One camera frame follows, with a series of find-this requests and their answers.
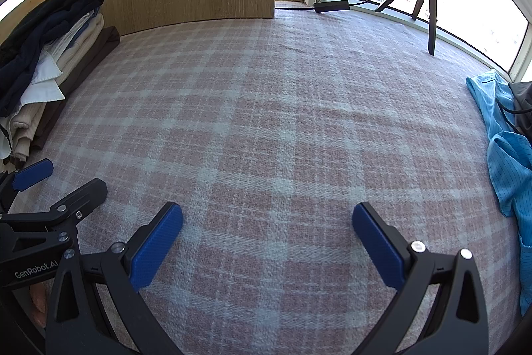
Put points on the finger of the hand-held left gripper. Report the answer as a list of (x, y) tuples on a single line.
[(85, 197), (33, 175)]

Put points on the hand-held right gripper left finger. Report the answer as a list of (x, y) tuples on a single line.
[(158, 242)]

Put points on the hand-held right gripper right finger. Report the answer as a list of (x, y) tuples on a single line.
[(378, 247)]

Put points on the pile of folded clothes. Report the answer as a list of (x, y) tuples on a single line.
[(62, 43)]

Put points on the person's left hand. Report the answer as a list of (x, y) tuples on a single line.
[(38, 301)]

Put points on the light blue shirt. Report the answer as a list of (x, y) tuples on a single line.
[(507, 155)]

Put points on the pink plaid blanket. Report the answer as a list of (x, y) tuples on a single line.
[(270, 109)]

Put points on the grey garment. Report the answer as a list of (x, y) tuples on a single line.
[(524, 97)]

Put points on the black power adapter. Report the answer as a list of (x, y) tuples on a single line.
[(332, 5)]

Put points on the black tripod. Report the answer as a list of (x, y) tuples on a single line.
[(431, 5)]

